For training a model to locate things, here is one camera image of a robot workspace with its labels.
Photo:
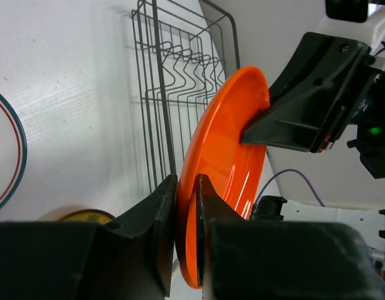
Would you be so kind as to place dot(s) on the wire dish rack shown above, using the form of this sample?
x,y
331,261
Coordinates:
x,y
185,51

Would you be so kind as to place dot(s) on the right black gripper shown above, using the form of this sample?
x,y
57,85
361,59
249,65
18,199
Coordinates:
x,y
304,101

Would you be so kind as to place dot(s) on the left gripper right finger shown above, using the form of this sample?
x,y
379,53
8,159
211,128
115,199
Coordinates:
x,y
270,259

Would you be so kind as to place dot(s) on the orange plate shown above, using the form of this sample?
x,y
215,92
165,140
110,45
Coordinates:
x,y
215,150

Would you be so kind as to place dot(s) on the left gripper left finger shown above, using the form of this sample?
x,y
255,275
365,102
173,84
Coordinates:
x,y
130,257

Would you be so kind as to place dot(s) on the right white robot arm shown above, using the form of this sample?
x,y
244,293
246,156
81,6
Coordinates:
x,y
337,175

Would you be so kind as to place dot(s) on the white plate red characters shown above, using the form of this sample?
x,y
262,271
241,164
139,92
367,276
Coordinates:
x,y
13,151

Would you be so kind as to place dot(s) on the yellow plate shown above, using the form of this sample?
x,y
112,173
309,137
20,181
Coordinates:
x,y
90,215

